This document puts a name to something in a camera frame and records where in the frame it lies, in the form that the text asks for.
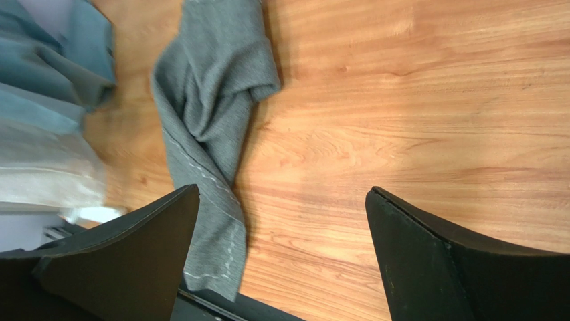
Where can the teal shirt on hanger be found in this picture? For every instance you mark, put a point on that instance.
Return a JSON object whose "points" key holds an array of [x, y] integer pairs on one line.
{"points": [[57, 63]]}

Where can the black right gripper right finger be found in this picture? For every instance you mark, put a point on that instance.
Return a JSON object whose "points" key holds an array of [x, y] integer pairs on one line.
{"points": [[433, 269]]}

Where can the white clothes rack base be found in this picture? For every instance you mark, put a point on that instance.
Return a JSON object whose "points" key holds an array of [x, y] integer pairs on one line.
{"points": [[75, 220]]}

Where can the grey cloth napkin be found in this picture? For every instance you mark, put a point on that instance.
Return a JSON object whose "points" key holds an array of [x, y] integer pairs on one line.
{"points": [[205, 84]]}

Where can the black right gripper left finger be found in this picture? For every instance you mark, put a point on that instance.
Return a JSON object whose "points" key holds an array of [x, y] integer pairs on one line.
{"points": [[129, 268]]}

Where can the black mounting rail plate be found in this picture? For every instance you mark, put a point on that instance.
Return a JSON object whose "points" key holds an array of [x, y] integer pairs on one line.
{"points": [[208, 305]]}

